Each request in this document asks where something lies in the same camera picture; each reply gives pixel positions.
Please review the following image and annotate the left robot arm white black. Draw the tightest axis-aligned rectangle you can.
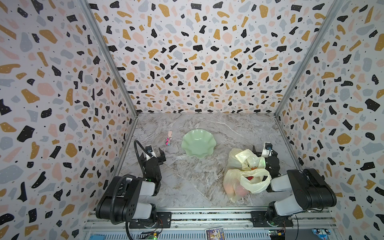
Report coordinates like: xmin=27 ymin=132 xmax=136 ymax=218
xmin=96 ymin=150 xmax=166 ymax=228

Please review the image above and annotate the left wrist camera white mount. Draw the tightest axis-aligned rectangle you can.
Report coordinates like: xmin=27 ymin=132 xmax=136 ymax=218
xmin=145 ymin=146 xmax=156 ymax=159

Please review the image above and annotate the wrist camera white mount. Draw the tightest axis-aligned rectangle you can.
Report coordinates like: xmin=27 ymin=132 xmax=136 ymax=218
xmin=145 ymin=146 xmax=156 ymax=159
xmin=262 ymin=143 xmax=273 ymax=158

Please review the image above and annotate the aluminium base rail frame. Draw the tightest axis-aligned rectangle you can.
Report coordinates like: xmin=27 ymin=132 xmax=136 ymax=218
xmin=80 ymin=207 xmax=343 ymax=240

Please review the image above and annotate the yellow translucent plastic bag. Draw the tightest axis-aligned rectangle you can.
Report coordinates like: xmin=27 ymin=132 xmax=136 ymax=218
xmin=223 ymin=149 xmax=272 ymax=202

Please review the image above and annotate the right aluminium corner post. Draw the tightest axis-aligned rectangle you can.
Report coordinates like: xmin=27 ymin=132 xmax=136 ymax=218
xmin=274 ymin=0 xmax=344 ymax=117

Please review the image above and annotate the left aluminium corner post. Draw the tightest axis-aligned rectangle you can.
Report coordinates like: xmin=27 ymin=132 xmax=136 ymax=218
xmin=78 ymin=0 xmax=139 ymax=117

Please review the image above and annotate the aluminium corner post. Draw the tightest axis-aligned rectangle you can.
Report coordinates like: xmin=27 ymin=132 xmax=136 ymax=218
xmin=78 ymin=0 xmax=139 ymax=117
xmin=274 ymin=0 xmax=344 ymax=117

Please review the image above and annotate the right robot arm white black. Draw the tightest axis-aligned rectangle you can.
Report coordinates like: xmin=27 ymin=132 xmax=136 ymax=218
xmin=251 ymin=143 xmax=337 ymax=228

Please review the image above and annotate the green scalloped plate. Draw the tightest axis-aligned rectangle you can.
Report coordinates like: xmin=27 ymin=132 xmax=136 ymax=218
xmin=181 ymin=129 xmax=217 ymax=159

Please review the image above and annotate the purple printed card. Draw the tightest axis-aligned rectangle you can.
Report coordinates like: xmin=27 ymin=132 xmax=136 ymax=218
xmin=206 ymin=227 xmax=226 ymax=240

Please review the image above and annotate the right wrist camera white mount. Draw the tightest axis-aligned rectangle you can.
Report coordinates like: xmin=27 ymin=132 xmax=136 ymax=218
xmin=262 ymin=143 xmax=273 ymax=158

